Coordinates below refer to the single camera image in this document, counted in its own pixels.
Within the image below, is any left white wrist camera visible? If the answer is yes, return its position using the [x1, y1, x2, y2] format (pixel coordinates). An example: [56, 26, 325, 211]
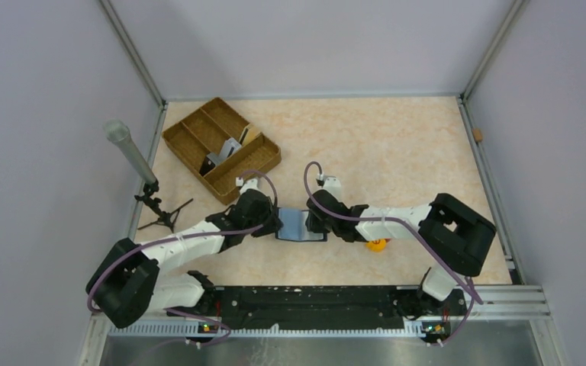
[235, 178, 262, 195]

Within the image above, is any navy blue card holder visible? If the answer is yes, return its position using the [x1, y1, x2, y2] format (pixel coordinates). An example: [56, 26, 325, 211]
[275, 207, 328, 242]

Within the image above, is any woven brown divided tray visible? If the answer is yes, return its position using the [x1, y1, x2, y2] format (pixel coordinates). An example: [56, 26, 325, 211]
[163, 98, 282, 204]

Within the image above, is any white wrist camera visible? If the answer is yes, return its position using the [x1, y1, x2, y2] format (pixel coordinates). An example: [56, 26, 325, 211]
[235, 178, 262, 195]
[316, 174, 343, 201]

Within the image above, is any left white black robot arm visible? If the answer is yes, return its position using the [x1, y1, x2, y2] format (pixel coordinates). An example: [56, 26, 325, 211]
[85, 188, 282, 328]

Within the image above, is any silver card in tray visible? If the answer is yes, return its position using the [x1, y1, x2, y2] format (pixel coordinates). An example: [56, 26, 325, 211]
[206, 138, 242, 165]

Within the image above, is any gold card in tray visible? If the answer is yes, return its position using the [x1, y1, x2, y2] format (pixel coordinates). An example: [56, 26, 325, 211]
[239, 124, 262, 146]

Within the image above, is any grey microphone on tripod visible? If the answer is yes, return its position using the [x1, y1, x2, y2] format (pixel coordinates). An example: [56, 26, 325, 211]
[103, 119, 194, 233]

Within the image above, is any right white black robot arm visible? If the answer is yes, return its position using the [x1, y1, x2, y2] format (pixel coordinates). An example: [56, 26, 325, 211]
[307, 189, 497, 314]

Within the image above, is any small brown block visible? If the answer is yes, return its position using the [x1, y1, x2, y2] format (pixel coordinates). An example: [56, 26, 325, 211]
[472, 127, 484, 143]

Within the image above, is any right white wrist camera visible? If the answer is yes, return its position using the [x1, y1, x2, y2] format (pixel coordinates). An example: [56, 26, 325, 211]
[316, 174, 343, 201]

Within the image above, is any yellow round toy block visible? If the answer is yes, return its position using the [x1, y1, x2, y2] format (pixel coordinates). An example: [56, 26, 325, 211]
[365, 239, 388, 252]

